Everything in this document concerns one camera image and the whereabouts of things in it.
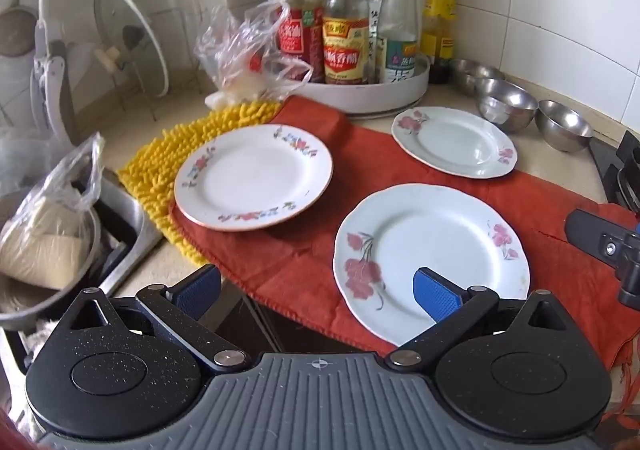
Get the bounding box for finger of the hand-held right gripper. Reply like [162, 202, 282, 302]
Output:
[565, 209, 640, 311]

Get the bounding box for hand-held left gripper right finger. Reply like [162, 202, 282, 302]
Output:
[384, 267, 573, 373]

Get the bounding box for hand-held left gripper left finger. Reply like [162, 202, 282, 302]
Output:
[62, 264, 252, 375]

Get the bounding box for large pink-flower white plate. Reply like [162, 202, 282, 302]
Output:
[332, 183, 531, 348]

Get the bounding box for stainless steel bowl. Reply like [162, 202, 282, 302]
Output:
[475, 77, 540, 133]
[535, 100, 595, 153]
[450, 58, 506, 98]

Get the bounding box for stainless steel sink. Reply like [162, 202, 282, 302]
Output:
[0, 165, 166, 376]

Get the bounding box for red cloth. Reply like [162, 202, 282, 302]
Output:
[170, 95, 640, 372]

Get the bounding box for white plate with floral rim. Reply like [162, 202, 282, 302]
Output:
[173, 124, 334, 232]

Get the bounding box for yellow chenille mat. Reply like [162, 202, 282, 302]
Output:
[117, 100, 283, 268]

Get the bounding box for small pink-flower white plate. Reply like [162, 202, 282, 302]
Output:
[391, 106, 519, 180]

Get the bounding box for plastic bag of white dough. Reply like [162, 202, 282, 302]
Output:
[0, 130, 107, 292]

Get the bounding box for metal pot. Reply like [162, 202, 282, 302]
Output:
[0, 190, 103, 331]

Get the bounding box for white round turntable tray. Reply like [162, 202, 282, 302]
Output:
[295, 52, 431, 120]

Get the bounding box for glass pot lid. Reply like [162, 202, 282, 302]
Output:
[93, 0, 170, 98]

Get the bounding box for clear crumpled plastic bag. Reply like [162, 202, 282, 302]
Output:
[194, 0, 313, 107]

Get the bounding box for yellow-cap bottle with red-yellow label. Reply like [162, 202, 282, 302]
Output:
[322, 0, 372, 86]

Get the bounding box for green-and-yellow label sauce bottle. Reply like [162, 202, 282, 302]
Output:
[420, 0, 458, 85]

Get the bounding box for red-label sauce bottle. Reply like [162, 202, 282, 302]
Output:
[276, 0, 326, 83]

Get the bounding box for clear bottle with purple label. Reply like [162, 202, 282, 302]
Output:
[376, 0, 420, 84]

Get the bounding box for clear plastic packet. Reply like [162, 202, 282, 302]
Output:
[357, 0, 390, 81]

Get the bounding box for white plastic stand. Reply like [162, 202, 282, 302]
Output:
[30, 0, 82, 143]

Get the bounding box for metal skimmer ladle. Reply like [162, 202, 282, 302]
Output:
[0, 0, 40, 58]

